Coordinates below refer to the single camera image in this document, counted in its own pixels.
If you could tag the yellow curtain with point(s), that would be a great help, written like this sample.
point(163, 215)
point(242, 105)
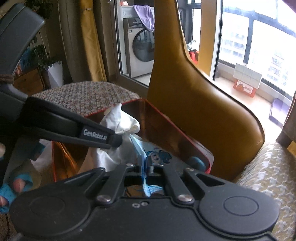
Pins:
point(91, 42)

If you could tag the red crate with white panel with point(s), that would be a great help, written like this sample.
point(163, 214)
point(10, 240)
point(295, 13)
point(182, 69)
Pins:
point(247, 80)

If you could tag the purple towel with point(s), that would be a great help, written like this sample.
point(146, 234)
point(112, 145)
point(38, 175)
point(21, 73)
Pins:
point(146, 16)

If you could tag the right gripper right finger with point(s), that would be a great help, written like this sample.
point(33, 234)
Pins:
point(178, 164)

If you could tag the brown giraffe shaped chair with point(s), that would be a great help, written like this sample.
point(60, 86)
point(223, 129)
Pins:
point(195, 104)

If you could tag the patterned lace tablecloth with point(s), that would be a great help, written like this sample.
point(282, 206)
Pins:
point(83, 98)

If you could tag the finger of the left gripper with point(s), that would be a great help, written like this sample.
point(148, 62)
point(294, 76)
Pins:
point(53, 122)

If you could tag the beige patterned sofa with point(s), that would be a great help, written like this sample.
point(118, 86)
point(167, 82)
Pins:
point(273, 172)

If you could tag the blue cartoon face mask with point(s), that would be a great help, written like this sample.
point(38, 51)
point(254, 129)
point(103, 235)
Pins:
point(148, 156)

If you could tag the potted green plant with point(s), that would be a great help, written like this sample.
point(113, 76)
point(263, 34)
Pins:
point(50, 67)

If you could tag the person hand blue glove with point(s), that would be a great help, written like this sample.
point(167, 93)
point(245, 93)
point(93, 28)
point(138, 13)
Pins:
point(23, 178)

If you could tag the red rectangular storage box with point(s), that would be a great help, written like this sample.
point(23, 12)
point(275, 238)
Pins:
point(154, 127)

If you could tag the white front-load washing machine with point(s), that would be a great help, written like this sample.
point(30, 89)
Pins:
point(136, 44)

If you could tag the wooden sideboard cabinet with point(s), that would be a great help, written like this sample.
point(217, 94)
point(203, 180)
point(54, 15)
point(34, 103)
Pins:
point(30, 82)

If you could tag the red bucket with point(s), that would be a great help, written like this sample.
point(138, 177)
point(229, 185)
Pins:
point(194, 54)

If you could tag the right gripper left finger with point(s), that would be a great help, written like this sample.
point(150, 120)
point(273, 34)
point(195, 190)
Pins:
point(141, 160)

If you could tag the purple floor mat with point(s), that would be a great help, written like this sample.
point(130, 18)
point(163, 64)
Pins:
point(278, 111)

